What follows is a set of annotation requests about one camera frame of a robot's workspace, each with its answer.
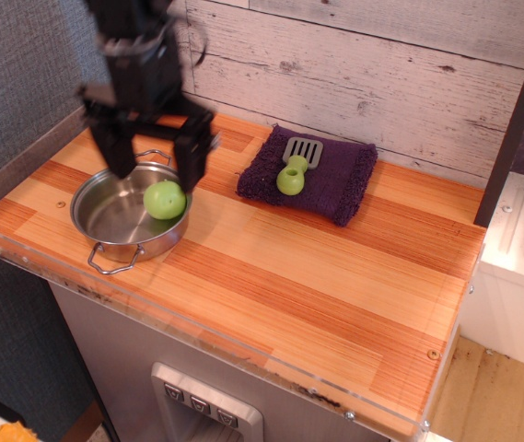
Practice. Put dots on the white toy appliance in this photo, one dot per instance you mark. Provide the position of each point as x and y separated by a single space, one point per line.
492 313

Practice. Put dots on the clear acrylic table guard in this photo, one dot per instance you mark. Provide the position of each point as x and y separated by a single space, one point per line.
356 319

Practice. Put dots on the green handled grey spatula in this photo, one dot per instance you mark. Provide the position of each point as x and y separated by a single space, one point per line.
300 155

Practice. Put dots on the yellow object at corner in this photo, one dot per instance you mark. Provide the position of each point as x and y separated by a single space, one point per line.
16 432

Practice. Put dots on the purple knitted cloth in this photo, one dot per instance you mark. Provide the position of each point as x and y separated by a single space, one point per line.
334 189

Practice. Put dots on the grey toy fridge cabinet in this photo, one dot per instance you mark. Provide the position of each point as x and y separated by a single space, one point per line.
120 354

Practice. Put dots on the green ball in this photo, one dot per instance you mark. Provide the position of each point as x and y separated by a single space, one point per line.
164 200

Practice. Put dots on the metal pan with handles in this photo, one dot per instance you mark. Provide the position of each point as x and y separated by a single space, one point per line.
110 213

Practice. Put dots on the silver dispenser panel with buttons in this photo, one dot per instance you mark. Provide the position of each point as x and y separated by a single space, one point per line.
201 407

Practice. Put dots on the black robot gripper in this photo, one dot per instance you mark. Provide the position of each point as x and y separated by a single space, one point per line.
138 42

